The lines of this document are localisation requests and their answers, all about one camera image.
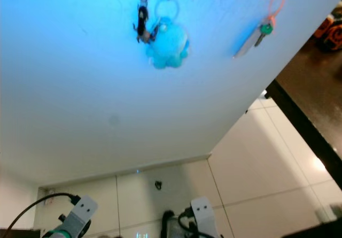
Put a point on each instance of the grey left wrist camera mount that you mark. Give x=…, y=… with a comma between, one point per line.
x=83, y=211

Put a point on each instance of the dark brown table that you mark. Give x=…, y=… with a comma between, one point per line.
x=310, y=88

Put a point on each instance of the grey right robot leg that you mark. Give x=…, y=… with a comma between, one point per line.
x=168, y=224

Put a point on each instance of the orange black tool battery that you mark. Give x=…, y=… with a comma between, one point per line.
x=324, y=25
x=334, y=37

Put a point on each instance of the black key bunch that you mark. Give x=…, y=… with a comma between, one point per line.
x=142, y=20

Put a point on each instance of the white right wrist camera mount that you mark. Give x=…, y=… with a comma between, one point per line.
x=204, y=214

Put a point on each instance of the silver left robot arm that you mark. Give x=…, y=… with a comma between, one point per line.
x=60, y=233

